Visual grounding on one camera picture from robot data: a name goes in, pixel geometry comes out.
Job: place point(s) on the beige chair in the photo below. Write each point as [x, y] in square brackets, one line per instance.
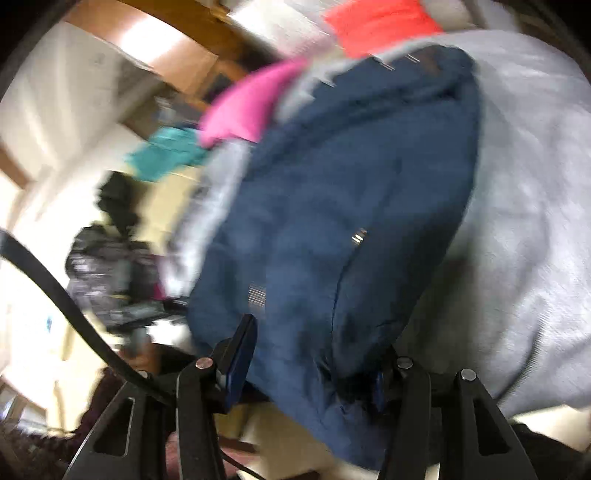
[171, 203]

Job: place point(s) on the orange-red pillow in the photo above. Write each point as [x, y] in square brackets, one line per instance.
[383, 23]

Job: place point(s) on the pink pillow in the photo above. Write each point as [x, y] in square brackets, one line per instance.
[249, 106]

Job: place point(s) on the navy blue zip jacket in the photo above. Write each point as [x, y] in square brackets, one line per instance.
[346, 207]

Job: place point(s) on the wooden pillar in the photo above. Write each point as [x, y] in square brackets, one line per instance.
[152, 41]

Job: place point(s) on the grey bed sheet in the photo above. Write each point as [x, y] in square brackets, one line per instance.
[531, 207]

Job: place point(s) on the teal cloth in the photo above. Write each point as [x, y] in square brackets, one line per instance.
[161, 154]

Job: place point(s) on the black cloth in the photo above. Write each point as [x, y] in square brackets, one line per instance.
[117, 198]

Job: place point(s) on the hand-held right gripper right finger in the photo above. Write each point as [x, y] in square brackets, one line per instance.
[406, 401]

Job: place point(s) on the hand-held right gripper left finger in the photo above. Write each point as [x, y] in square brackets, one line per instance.
[240, 364]

